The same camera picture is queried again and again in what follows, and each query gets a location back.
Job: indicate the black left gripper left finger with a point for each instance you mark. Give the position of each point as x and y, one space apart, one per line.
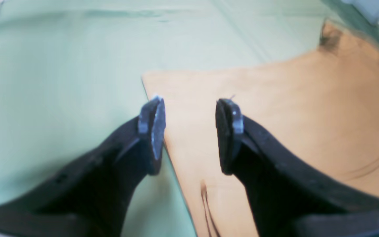
90 196

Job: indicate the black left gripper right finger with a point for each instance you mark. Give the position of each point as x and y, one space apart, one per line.
288 197

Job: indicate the tan brown T-shirt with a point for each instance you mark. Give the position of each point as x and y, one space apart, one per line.
323 106

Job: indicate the sage green table cloth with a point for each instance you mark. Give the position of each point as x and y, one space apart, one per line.
71 72

